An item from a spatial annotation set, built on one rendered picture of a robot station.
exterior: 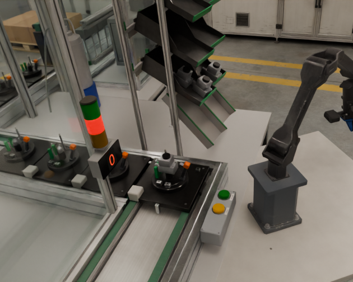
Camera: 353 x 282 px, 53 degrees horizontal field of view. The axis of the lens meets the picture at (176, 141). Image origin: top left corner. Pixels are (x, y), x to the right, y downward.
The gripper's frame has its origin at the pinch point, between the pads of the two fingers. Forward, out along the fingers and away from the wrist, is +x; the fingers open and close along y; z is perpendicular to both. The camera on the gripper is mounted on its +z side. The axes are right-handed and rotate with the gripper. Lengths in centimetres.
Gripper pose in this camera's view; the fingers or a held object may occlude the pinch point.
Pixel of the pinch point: (351, 123)
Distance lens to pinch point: 152.4
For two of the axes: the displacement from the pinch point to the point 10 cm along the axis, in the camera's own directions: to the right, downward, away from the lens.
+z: 0.5, 4.9, -8.7
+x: 2.5, 8.4, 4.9
